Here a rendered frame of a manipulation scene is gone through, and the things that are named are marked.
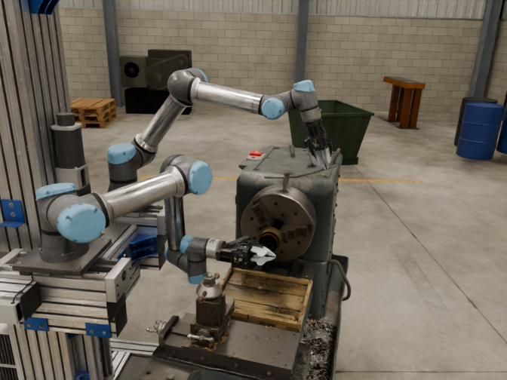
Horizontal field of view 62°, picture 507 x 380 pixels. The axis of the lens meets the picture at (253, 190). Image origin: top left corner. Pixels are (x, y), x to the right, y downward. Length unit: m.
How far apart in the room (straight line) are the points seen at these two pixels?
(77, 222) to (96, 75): 11.00
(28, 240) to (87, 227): 0.50
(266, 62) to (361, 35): 2.54
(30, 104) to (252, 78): 10.22
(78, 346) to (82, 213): 0.87
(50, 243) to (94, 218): 0.22
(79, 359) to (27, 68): 1.19
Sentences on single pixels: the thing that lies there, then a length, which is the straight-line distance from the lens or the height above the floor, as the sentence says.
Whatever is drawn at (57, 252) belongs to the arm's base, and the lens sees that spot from 1.45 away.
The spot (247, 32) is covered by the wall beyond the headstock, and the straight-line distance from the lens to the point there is 11.54.
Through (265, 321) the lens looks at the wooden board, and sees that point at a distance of 1.57.
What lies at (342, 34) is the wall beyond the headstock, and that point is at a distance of 11.82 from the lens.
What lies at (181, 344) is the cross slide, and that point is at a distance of 1.37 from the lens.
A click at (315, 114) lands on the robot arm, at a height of 1.57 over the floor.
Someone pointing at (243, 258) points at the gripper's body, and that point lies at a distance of 1.55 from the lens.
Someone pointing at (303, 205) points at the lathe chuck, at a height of 1.19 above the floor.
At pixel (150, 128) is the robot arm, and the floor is 1.46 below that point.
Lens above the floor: 1.84
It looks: 20 degrees down
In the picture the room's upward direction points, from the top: 2 degrees clockwise
